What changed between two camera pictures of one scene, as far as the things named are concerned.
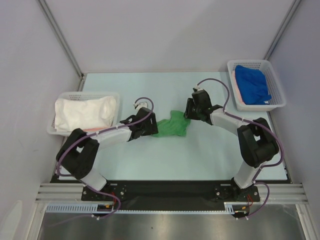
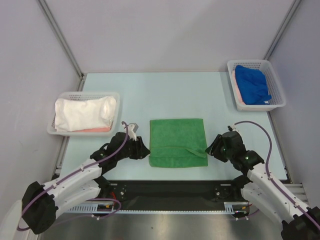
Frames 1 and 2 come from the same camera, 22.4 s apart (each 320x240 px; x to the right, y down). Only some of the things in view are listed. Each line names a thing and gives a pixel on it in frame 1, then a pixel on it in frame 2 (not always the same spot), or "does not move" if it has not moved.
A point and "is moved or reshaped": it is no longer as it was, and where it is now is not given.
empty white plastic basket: (73, 96) does not move
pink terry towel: (92, 129) does not move
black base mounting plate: (169, 196) does not move
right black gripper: (189, 109) → (218, 148)
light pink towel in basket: (238, 93) does not move
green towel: (176, 126) is moved or reshaped
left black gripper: (152, 128) → (141, 151)
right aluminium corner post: (292, 11) does not move
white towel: (95, 112) does not move
